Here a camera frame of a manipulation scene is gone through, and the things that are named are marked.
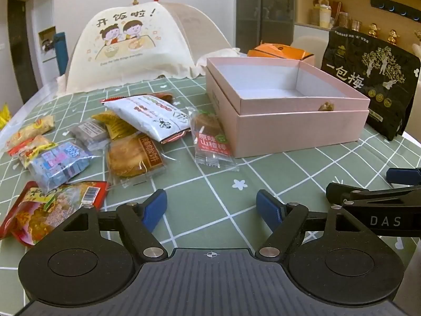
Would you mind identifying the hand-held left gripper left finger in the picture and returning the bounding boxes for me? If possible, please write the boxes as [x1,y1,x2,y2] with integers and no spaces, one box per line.
[62,189,168,262]

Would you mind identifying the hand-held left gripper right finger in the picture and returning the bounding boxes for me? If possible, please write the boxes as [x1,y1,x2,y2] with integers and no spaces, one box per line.
[255,189,362,261]

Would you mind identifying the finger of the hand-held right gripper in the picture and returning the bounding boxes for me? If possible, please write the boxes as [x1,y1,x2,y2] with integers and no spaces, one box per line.
[325,182,421,209]
[385,167,421,186]

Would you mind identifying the clear pancake packet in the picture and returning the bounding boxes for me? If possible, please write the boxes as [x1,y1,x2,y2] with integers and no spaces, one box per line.
[106,133,168,188]

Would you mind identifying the pink cardboard box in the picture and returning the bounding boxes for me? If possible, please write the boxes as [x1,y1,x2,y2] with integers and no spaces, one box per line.
[206,57,372,159]

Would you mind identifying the clear packet red label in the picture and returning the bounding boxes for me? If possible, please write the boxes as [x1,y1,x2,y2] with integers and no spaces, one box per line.
[188,107,240,172]

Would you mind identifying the yellow snack packet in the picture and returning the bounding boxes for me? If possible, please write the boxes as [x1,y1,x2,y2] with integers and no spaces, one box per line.
[92,112,137,140]

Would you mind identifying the white snack packet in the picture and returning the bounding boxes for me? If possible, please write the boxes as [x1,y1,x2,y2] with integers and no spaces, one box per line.
[103,95,192,144]

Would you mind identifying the grey candy packet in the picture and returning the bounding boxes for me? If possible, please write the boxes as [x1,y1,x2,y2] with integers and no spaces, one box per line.
[70,119,111,150]

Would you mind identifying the blue candy packet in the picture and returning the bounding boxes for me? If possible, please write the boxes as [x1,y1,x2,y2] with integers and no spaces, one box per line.
[28,141,94,191]

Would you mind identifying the large red snack bag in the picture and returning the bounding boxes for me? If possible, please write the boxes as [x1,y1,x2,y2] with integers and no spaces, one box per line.
[0,181,109,247]

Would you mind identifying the brown snack packet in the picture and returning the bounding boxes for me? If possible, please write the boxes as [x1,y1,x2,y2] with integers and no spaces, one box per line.
[149,93,174,104]

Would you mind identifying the small yellow orange packet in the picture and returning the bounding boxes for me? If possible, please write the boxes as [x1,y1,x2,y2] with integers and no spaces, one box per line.
[6,115,55,149]
[8,135,59,168]

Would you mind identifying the green checked tablecloth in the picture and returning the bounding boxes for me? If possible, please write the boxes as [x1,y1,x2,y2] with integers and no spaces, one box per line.
[0,72,421,274]

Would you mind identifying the black snack bag gold trees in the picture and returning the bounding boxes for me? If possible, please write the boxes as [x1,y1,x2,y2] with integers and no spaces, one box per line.
[320,26,421,141]

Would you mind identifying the orange box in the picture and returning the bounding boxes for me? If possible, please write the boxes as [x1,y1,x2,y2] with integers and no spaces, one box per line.
[247,42,315,66]

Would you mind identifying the white cartoon mesh food cover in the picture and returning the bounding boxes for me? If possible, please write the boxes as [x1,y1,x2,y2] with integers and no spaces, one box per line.
[57,0,232,94]

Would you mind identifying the black bar with blue lights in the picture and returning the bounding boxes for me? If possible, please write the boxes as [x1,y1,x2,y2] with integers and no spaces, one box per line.
[370,0,421,22]

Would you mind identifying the yellow bag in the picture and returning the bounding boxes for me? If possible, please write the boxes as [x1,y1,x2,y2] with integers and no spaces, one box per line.
[0,103,12,130]

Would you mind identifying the yellow white bottle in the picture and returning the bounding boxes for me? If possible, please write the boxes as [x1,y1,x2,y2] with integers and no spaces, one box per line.
[317,3,332,28]

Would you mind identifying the wooden shelf cabinet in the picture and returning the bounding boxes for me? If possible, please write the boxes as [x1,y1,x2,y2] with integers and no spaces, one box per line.
[294,0,421,53]

